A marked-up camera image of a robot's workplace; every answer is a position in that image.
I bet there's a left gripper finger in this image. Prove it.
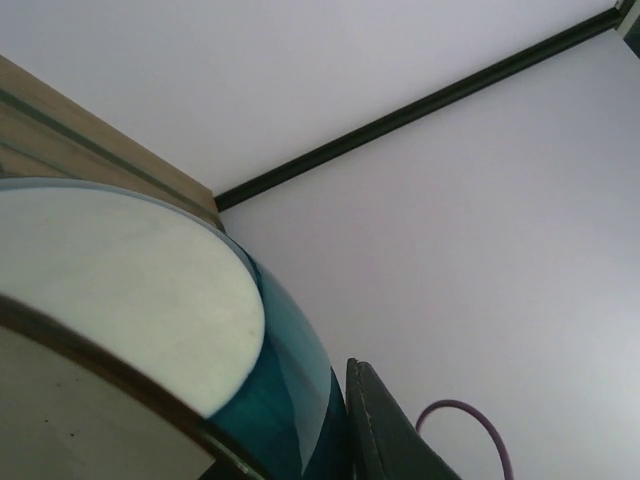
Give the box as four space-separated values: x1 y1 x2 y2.
346 358 458 480

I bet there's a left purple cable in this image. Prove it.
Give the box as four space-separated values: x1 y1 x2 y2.
414 398 514 480

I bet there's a left black frame post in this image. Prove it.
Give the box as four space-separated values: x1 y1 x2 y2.
215 1 629 211

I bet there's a teal and white bowl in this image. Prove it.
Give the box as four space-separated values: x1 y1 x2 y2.
1 178 353 479

